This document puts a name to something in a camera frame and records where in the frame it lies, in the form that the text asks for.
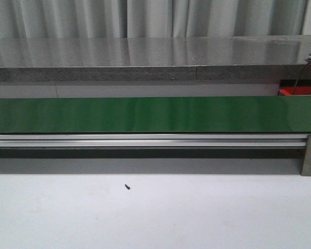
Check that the grey stone shelf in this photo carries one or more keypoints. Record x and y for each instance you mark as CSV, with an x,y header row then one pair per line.
x,y
269,58

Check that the green conveyor belt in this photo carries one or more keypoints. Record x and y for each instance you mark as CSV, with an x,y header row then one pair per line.
x,y
157,114

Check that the red plastic tray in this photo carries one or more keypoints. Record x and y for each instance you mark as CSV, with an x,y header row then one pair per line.
x,y
287,87

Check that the white pleated curtain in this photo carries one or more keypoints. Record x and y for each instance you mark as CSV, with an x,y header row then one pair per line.
x,y
132,19

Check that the aluminium conveyor side rail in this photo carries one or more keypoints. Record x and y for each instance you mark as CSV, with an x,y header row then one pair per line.
x,y
153,140

